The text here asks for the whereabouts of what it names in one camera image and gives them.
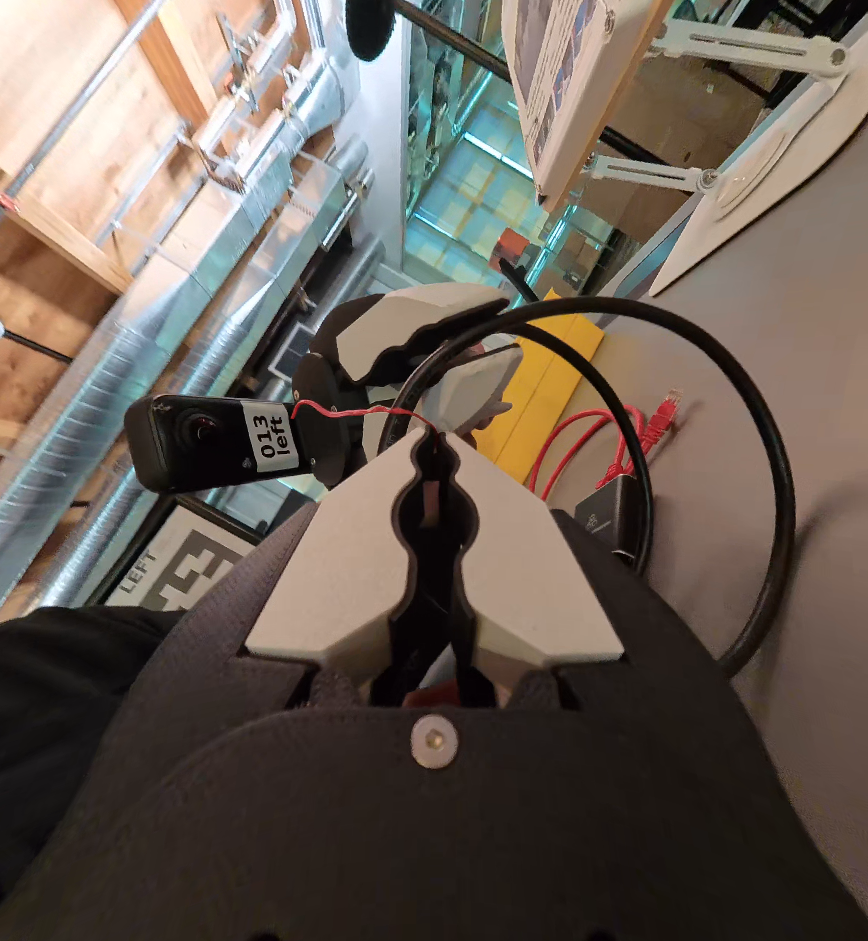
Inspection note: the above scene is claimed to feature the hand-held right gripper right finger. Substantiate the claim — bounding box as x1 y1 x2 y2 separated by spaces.
437 430 626 708

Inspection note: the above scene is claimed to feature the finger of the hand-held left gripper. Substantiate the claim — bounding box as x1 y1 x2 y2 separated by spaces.
422 342 524 446
334 283 513 387

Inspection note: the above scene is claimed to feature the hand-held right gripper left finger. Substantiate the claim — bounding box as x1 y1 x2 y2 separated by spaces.
245 426 436 708

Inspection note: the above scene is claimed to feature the yellow plastic bin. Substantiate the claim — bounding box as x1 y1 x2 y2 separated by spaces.
472 289 606 469

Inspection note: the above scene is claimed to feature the red thread scrap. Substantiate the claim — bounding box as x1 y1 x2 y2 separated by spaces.
290 400 438 435

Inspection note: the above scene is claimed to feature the black cable coil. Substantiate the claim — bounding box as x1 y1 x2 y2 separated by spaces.
378 296 797 677

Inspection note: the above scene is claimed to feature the person's left forearm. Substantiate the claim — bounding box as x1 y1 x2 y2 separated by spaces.
0 606 185 883

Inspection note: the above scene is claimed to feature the black ethernet adapter box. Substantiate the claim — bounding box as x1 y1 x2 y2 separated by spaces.
573 474 651 563

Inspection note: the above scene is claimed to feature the white vent grille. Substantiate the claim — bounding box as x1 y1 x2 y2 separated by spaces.
267 323 313 377

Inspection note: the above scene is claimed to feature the black office chair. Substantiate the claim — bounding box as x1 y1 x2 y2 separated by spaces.
497 256 543 304

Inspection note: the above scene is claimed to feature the framed marker poster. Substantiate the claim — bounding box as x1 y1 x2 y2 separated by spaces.
103 496 258 611

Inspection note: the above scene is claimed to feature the black stand pole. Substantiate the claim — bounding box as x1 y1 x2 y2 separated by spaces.
344 0 670 169

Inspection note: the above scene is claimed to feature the printed instruction sheet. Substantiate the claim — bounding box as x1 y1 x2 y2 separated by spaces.
503 0 611 173

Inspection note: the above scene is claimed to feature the wooden document board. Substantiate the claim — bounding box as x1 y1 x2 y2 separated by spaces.
502 0 677 213

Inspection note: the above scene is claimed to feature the white document clamp plate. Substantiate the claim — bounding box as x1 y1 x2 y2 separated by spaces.
533 0 659 194

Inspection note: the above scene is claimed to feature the silver ventilation duct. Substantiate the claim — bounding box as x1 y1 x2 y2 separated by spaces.
0 169 347 626
37 140 391 596

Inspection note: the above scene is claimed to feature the red ethernet cable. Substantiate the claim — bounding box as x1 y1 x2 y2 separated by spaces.
528 390 681 504

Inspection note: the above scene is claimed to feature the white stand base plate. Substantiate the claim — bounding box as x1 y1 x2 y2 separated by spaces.
649 0 868 297

